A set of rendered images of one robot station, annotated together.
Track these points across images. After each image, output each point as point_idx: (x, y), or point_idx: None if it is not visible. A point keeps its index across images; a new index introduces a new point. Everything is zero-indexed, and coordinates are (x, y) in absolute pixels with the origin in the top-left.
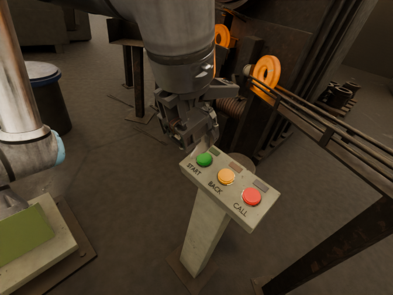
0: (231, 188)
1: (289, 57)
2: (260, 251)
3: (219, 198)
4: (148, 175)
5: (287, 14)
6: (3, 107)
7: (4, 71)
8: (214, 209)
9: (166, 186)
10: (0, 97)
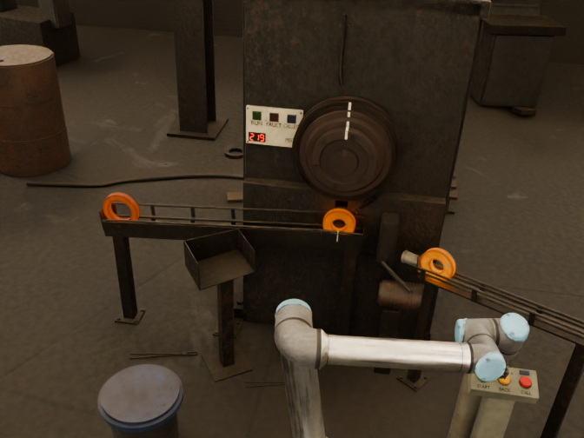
0: (512, 384)
1: (433, 224)
2: (508, 432)
3: (512, 394)
4: (343, 435)
5: (411, 184)
6: (319, 431)
7: (320, 400)
8: (505, 404)
9: (374, 433)
10: (318, 423)
